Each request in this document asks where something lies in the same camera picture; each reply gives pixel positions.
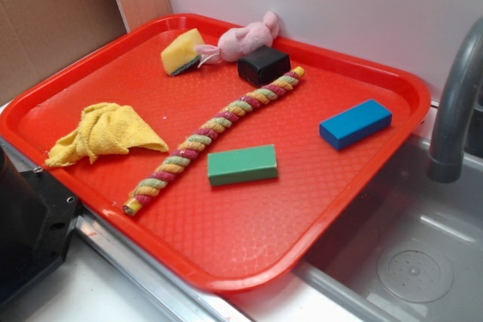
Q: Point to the blue wooden block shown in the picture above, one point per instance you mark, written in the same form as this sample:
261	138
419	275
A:
355	124

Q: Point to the grey sink basin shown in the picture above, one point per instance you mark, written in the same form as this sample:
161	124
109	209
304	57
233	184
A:
407	248

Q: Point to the multicoloured twisted rope toy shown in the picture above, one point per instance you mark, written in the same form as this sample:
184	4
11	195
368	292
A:
178	160

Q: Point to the red plastic tray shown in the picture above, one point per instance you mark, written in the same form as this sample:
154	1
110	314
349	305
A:
232	237

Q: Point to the grey faucet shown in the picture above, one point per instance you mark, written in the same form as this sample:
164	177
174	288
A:
458	125

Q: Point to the cardboard panel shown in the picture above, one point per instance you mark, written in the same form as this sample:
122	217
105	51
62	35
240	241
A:
41	37

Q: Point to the yellow cloth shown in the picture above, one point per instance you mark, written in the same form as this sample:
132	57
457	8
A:
104	129

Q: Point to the yellow sponge with green pad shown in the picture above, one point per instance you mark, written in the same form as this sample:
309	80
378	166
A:
180	54

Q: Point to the green wooden block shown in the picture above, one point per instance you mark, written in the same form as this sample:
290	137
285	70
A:
242	165

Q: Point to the black block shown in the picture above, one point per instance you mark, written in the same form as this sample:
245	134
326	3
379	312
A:
263	66

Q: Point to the pink plush bunny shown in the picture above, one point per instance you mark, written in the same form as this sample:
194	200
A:
236	43

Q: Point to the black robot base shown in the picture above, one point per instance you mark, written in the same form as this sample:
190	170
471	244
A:
38	215

